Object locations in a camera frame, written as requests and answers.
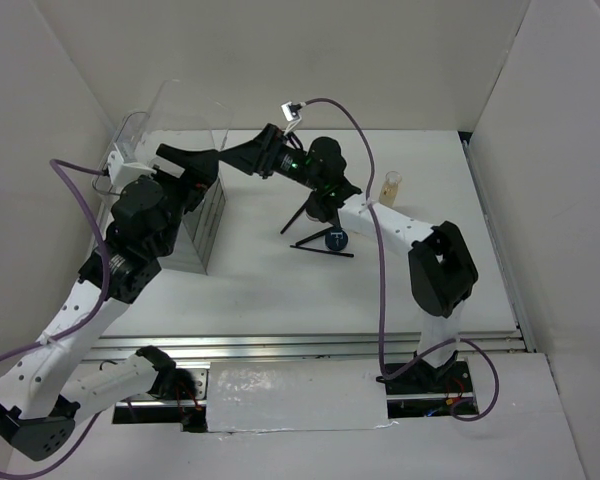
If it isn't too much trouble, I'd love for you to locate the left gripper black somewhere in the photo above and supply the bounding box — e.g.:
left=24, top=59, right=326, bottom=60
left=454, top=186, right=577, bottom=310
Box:
left=145, top=144, right=220, bottom=257

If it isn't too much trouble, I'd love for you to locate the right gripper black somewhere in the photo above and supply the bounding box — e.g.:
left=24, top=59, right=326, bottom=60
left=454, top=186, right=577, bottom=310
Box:
left=219, top=123, right=324, bottom=191

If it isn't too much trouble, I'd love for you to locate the clear acrylic organizer box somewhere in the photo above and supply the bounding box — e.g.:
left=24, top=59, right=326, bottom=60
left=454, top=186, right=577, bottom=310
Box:
left=90, top=78, right=234, bottom=275

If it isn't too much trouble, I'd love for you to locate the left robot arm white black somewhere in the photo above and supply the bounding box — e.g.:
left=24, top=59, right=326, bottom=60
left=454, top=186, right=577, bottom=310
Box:
left=0, top=144, right=220, bottom=462

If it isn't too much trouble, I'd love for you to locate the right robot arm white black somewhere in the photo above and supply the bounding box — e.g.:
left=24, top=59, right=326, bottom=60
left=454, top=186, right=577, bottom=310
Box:
left=220, top=124, right=478, bottom=392

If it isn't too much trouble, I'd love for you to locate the black makeup brush angled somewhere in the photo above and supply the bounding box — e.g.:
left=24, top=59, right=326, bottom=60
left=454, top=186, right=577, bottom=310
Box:
left=279, top=200, right=308, bottom=235

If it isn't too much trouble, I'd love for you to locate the black lidded cream jar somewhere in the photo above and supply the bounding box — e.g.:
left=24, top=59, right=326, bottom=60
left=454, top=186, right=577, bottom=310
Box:
left=306, top=210, right=325, bottom=223

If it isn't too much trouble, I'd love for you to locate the blue round compact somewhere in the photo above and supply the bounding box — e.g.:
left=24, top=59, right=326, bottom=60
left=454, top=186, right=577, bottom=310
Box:
left=324, top=227, right=349, bottom=252

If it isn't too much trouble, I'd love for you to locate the thin black eyeliner pencil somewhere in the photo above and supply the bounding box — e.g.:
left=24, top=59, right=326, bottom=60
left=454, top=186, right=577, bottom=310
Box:
left=289, top=244, right=355, bottom=258

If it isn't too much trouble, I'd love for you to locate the white foil cover plate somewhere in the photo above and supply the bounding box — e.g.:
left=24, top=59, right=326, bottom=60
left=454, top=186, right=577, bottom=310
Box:
left=206, top=359, right=390, bottom=433

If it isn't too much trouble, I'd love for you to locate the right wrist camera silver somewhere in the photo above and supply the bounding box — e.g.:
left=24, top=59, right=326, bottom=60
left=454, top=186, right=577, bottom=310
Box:
left=281, top=101, right=306, bottom=135

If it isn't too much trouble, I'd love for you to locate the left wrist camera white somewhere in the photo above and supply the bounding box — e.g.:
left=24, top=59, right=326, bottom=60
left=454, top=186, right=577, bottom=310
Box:
left=106, top=150, right=154, bottom=189

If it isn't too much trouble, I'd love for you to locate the aluminium front rail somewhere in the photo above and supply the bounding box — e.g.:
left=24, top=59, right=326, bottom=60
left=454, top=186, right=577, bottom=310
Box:
left=82, top=330, right=528, bottom=363

